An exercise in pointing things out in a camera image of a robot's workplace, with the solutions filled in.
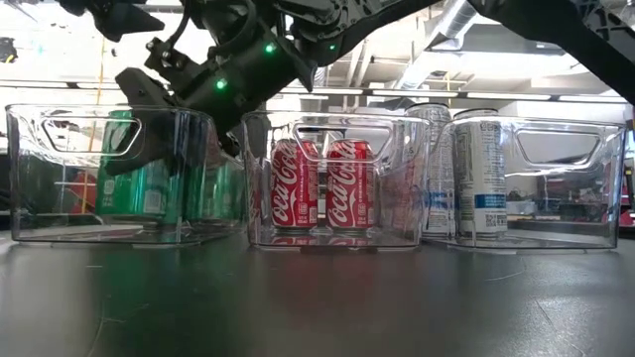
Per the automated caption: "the red storage bin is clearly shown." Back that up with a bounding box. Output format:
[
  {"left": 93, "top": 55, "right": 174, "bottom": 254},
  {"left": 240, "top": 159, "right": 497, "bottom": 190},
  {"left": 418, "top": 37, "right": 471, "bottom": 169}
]
[{"left": 68, "top": 171, "right": 100, "bottom": 215}]

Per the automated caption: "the small black hanging device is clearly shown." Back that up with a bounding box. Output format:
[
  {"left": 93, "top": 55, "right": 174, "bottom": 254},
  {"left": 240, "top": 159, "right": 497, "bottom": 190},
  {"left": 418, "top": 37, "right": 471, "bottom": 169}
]
[{"left": 0, "top": 37, "right": 19, "bottom": 64}]

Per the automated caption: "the clear plastic bin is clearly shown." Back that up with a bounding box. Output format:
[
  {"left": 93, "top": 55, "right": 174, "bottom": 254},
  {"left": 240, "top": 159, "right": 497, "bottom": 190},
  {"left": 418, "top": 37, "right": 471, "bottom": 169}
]
[
  {"left": 421, "top": 116, "right": 627, "bottom": 251},
  {"left": 4, "top": 102, "right": 247, "bottom": 247},
  {"left": 241, "top": 111, "right": 432, "bottom": 249}
]

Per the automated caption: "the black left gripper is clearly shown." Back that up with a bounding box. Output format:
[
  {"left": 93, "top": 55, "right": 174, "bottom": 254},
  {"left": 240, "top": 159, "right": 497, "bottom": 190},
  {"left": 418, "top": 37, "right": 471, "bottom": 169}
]
[{"left": 57, "top": 0, "right": 166, "bottom": 44}]

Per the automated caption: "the ceiling light strip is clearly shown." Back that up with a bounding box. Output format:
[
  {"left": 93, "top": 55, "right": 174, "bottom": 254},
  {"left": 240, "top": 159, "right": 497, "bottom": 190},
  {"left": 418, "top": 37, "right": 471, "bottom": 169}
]
[
  {"left": 465, "top": 91, "right": 553, "bottom": 101},
  {"left": 0, "top": 79, "right": 69, "bottom": 89},
  {"left": 371, "top": 89, "right": 458, "bottom": 98},
  {"left": 282, "top": 87, "right": 364, "bottom": 96},
  {"left": 558, "top": 94, "right": 635, "bottom": 104},
  {"left": 76, "top": 81, "right": 123, "bottom": 91}
]

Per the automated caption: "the red Coca-Cola can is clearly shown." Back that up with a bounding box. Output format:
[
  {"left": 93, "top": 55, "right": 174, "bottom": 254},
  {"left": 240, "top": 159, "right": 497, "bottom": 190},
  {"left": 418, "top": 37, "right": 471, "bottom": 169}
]
[
  {"left": 270, "top": 138, "right": 320, "bottom": 230},
  {"left": 324, "top": 138, "right": 376, "bottom": 230}
]

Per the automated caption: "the white Celsius can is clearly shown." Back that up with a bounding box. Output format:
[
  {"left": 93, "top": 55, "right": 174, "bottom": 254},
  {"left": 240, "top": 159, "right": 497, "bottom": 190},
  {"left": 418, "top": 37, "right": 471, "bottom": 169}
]
[
  {"left": 451, "top": 107, "right": 508, "bottom": 242},
  {"left": 405, "top": 102, "right": 455, "bottom": 237}
]

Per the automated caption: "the silver ventilation duct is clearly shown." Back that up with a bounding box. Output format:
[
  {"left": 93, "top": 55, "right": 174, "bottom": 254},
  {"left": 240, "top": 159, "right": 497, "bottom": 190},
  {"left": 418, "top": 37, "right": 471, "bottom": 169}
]
[{"left": 394, "top": 0, "right": 497, "bottom": 90}]

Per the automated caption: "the grey ceiling air unit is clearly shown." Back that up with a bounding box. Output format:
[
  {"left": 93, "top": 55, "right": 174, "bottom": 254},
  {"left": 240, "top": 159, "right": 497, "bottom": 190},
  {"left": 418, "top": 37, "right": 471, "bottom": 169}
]
[{"left": 463, "top": 22, "right": 567, "bottom": 57}]

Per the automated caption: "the black partition panel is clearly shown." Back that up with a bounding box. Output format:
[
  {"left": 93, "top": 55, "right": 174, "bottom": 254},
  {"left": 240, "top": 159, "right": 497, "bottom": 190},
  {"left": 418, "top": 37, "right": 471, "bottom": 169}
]
[{"left": 242, "top": 111, "right": 269, "bottom": 146}]

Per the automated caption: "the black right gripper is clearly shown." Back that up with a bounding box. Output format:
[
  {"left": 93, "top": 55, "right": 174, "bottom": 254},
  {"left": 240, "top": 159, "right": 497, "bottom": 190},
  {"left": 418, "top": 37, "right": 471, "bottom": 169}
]
[{"left": 103, "top": 67, "right": 249, "bottom": 176}]

